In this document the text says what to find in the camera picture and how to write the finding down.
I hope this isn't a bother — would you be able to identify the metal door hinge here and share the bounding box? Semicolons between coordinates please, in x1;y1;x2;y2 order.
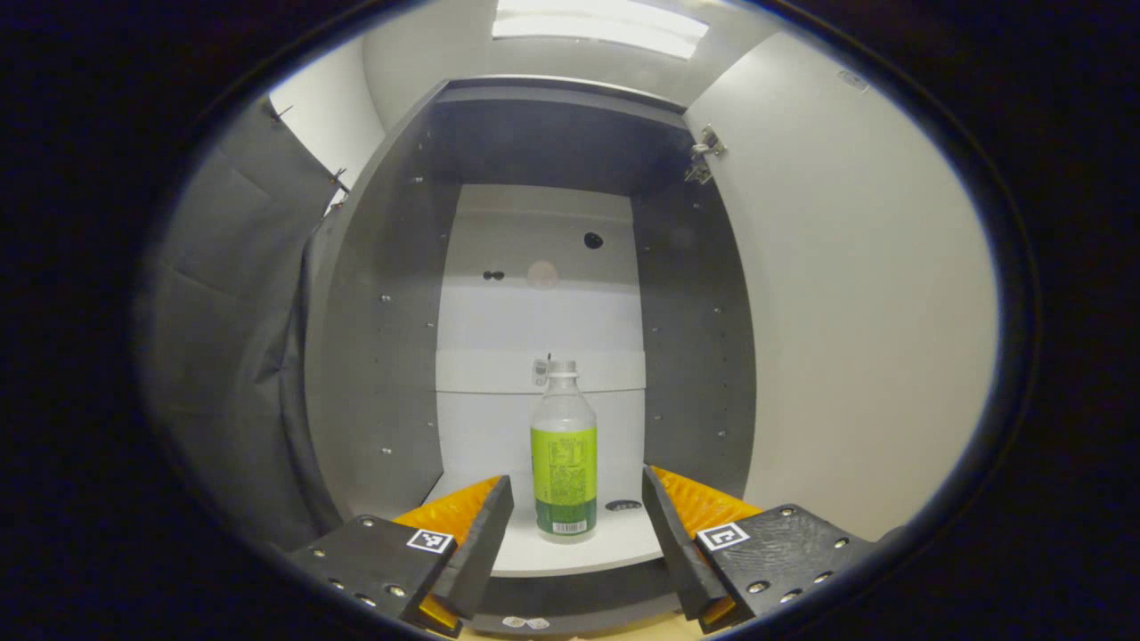
684;125;727;185

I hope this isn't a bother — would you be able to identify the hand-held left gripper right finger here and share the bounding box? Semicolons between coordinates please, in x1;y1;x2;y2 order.
641;465;878;635

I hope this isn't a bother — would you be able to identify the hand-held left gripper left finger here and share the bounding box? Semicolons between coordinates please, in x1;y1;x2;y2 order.
287;474;516;637

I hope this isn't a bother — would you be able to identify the black backdrop cloth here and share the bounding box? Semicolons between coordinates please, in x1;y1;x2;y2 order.
142;93;353;553

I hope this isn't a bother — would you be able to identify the ceiling light panel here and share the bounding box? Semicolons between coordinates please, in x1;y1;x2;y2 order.
492;0;710;60

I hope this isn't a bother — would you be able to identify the grey cabinet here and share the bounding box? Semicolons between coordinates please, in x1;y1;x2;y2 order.
303;76;758;637

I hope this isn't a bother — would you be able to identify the clear bottle green label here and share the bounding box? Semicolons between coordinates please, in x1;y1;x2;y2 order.
530;360;599;544

